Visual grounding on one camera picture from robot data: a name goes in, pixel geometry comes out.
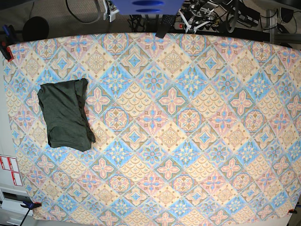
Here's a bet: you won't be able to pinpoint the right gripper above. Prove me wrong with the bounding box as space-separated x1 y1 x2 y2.
103 0 119 23

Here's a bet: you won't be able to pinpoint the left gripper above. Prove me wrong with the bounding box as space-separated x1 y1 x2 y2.
178 3 216 33

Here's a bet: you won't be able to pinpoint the dark green long-sleeve shirt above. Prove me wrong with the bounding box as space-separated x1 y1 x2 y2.
37 78 96 152

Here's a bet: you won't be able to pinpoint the blue plastic box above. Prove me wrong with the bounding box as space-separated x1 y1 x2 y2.
112 0 184 15

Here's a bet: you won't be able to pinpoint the black power strip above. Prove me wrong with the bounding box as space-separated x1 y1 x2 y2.
174 21 213 34

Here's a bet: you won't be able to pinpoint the black remote control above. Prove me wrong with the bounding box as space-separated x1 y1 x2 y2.
155 15 176 39

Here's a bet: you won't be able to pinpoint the black round stand base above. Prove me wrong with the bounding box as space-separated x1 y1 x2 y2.
22 16 49 41

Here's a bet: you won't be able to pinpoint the blue clamp top left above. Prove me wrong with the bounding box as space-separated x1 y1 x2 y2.
0 24 15 62

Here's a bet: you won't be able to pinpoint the blue clamp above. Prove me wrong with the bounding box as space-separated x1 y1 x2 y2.
20 201 42 226
0 24 15 62

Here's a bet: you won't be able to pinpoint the patterned pastel tablecloth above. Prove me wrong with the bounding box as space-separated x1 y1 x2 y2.
3 33 301 226

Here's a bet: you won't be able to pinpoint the red white label stickers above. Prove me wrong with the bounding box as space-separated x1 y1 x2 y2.
0 155 23 186

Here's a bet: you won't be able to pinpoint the blue clamp bottom left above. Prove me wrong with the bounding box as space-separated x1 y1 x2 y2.
20 201 42 226

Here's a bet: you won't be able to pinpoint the red clamp bottom right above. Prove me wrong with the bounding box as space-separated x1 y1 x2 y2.
288 210 298 214

